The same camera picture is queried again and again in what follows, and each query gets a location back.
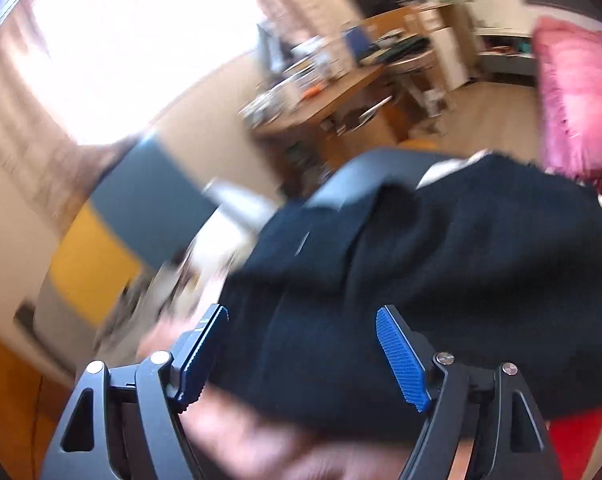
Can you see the pink fabric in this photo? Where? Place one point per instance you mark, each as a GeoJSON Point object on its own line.
{"type": "Point", "coordinates": [569, 77]}

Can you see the wooden desk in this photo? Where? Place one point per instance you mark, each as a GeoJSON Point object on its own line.
{"type": "Point", "coordinates": [305, 123]}

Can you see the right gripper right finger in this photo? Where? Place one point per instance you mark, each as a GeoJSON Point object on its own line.
{"type": "Point", "coordinates": [510, 440]}

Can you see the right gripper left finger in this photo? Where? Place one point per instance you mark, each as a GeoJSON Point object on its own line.
{"type": "Point", "coordinates": [123, 422]}

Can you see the black knit sweater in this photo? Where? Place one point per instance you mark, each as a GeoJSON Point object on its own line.
{"type": "Point", "coordinates": [495, 262]}

